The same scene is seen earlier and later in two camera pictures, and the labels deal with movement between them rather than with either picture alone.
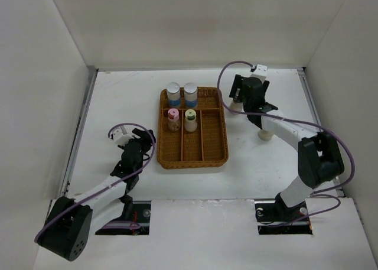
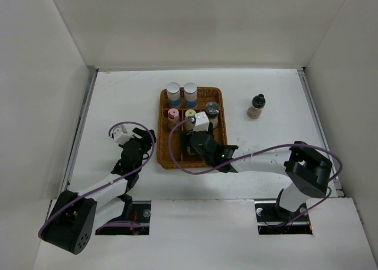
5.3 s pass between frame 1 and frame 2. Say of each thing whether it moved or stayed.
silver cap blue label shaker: stayed
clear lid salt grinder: moved
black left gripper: stayed
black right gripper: moved
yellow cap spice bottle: stayed
